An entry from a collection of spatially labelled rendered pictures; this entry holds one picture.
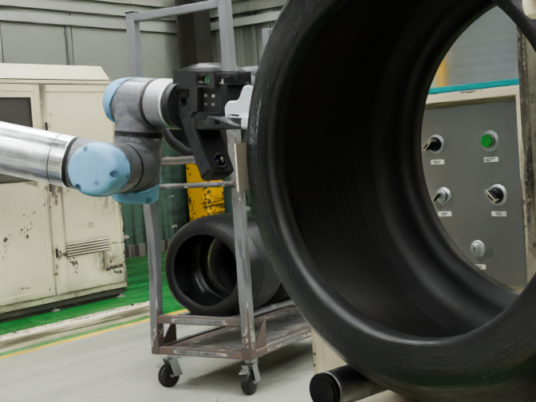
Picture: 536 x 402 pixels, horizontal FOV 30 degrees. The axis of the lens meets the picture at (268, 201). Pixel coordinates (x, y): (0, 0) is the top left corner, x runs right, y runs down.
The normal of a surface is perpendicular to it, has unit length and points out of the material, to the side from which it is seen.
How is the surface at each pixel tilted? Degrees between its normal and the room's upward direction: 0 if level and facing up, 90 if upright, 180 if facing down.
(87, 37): 90
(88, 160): 90
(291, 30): 83
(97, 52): 90
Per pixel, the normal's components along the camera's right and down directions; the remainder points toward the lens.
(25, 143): -0.11, -0.35
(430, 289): -0.08, -0.58
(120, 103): -0.71, 0.01
